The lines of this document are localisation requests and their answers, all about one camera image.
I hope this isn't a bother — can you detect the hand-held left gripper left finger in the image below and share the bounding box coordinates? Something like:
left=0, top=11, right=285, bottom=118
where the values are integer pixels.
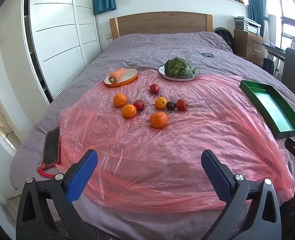
left=16, top=149, right=98, bottom=240

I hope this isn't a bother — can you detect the dark blue bag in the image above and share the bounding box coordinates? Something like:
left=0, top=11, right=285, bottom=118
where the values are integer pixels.
left=264, top=52, right=275, bottom=75

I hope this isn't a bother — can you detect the red lanyard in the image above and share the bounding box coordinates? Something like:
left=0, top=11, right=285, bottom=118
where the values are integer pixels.
left=37, top=161, right=63, bottom=179

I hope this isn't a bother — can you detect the carrot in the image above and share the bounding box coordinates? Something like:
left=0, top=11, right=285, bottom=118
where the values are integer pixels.
left=109, top=67, right=125, bottom=84

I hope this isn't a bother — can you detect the large orange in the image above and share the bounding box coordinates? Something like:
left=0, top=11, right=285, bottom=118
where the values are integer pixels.
left=150, top=111, right=168, bottom=128

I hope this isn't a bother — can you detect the green rectangular tray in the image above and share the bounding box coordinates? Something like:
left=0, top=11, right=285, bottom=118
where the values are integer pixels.
left=240, top=79, right=295, bottom=140

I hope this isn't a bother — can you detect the small orange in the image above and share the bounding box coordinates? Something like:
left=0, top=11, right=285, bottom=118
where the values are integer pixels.
left=155, top=97, right=168, bottom=110
left=122, top=104, right=137, bottom=119
left=113, top=93, right=127, bottom=108

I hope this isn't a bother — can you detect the grey printer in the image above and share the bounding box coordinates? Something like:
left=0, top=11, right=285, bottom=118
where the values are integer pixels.
left=234, top=16, right=262, bottom=35

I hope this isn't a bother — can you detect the wooden headboard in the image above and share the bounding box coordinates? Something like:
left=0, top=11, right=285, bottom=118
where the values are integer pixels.
left=109, top=12, right=213, bottom=40

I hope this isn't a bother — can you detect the black backpack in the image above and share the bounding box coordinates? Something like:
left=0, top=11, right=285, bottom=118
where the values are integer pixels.
left=215, top=27, right=235, bottom=53

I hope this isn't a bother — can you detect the smartphone with red case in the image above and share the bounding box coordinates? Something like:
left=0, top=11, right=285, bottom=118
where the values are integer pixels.
left=42, top=127, right=61, bottom=167

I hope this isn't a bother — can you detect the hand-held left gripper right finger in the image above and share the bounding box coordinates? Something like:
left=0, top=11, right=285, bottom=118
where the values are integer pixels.
left=201, top=149, right=282, bottom=240

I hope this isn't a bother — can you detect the orange rimmed oval dish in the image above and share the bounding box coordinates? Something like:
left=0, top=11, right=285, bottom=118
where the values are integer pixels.
left=104, top=68, right=139, bottom=88

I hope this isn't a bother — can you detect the bok choy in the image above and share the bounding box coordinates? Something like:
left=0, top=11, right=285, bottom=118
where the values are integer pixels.
left=164, top=58, right=197, bottom=78

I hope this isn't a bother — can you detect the wooden dresser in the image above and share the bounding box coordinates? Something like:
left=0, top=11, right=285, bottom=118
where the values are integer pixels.
left=234, top=29, right=268, bottom=68

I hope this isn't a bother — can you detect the pink plastic sheet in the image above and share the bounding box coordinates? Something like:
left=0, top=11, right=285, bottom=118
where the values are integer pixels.
left=59, top=69, right=295, bottom=214

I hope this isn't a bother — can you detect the white wardrobe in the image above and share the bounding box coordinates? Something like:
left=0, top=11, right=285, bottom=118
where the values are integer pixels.
left=21, top=0, right=101, bottom=105

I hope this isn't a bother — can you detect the white round plate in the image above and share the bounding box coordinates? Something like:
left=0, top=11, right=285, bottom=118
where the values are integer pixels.
left=159, top=65, right=200, bottom=81

